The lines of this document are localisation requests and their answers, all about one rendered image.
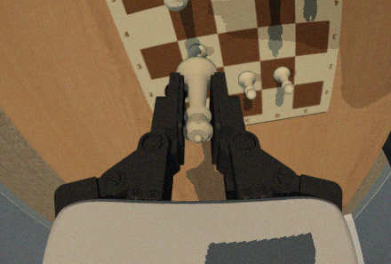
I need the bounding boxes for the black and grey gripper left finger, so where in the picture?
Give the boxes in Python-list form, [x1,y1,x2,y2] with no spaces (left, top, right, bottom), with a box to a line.
[54,73,186,219]

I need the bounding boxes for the white chess pawn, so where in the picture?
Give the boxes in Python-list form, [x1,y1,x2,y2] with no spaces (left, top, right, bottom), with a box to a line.
[273,67,293,94]
[188,44,207,58]
[238,71,257,100]

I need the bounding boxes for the cream and brown chessboard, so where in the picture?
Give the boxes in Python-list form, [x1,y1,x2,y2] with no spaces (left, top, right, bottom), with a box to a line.
[106,0,343,124]

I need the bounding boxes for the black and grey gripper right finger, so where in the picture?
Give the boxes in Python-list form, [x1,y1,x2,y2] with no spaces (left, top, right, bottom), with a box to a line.
[209,72,342,211]

